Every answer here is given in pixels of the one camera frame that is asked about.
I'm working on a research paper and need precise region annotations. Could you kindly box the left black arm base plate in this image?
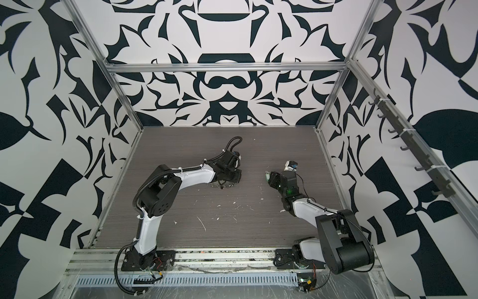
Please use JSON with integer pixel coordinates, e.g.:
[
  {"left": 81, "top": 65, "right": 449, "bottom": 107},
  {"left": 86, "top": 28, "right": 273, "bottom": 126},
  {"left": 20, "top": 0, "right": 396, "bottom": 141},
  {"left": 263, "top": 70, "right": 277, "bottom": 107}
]
[{"left": 121, "top": 249, "right": 177, "bottom": 272}]

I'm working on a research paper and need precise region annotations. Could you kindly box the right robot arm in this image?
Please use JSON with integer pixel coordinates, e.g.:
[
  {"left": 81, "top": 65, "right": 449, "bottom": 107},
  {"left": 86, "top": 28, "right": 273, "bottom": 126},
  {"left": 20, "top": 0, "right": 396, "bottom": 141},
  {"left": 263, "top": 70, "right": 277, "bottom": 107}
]
[{"left": 266, "top": 170, "right": 375, "bottom": 274}]

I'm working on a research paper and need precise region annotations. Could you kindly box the aluminium frame back bar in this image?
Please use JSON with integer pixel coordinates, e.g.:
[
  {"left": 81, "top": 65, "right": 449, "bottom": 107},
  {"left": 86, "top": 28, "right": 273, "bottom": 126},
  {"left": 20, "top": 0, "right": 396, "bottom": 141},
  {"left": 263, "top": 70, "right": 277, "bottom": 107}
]
[{"left": 106, "top": 62, "right": 346, "bottom": 74}]

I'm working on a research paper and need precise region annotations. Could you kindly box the right small circuit board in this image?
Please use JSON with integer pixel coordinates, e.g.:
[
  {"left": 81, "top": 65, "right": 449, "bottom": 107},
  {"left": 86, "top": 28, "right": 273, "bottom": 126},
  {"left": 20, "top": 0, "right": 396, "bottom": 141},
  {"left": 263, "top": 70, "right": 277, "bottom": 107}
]
[{"left": 298, "top": 274, "right": 317, "bottom": 293}]

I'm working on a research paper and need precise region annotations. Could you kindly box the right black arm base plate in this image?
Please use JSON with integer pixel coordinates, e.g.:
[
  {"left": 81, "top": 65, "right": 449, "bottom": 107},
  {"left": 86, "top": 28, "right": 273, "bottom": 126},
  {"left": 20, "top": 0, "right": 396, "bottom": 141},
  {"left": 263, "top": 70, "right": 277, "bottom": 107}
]
[{"left": 273, "top": 249, "right": 326, "bottom": 270}]

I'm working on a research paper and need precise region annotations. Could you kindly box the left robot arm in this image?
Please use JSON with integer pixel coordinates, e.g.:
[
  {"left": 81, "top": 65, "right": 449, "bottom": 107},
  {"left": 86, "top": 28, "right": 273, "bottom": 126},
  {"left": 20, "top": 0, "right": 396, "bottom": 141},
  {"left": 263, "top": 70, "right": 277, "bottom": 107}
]
[{"left": 128, "top": 150, "right": 241, "bottom": 270}]

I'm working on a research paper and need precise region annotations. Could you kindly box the white slotted cable duct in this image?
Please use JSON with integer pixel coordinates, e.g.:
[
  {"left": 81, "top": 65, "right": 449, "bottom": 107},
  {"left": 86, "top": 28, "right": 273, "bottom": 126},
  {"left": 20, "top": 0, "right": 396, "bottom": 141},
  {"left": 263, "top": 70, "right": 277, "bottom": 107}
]
[{"left": 76, "top": 272, "right": 299, "bottom": 287}]

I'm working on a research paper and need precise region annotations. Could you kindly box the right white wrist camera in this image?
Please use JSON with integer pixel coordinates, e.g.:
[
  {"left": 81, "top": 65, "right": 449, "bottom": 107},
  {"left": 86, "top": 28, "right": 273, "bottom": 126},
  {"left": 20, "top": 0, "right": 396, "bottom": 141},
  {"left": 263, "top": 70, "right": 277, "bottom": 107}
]
[{"left": 285, "top": 160, "right": 298, "bottom": 171}]

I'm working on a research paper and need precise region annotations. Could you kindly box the grey hook rack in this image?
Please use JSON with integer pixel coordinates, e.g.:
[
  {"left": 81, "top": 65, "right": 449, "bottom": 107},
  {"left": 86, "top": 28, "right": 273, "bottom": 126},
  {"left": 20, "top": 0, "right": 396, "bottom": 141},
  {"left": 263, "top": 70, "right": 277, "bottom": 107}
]
[{"left": 369, "top": 88, "right": 456, "bottom": 198}]

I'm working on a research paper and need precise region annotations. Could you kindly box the left black corrugated cable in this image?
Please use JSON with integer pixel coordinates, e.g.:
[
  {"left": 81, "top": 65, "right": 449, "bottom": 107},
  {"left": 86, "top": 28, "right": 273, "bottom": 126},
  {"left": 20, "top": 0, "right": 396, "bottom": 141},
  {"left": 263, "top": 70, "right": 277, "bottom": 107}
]
[{"left": 113, "top": 240, "right": 165, "bottom": 297}]

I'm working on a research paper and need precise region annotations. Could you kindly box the aluminium front rail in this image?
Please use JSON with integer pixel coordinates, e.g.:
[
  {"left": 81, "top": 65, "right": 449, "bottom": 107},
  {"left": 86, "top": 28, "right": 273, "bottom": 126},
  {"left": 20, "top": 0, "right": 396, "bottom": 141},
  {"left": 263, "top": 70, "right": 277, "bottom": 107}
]
[{"left": 65, "top": 247, "right": 328, "bottom": 280}]

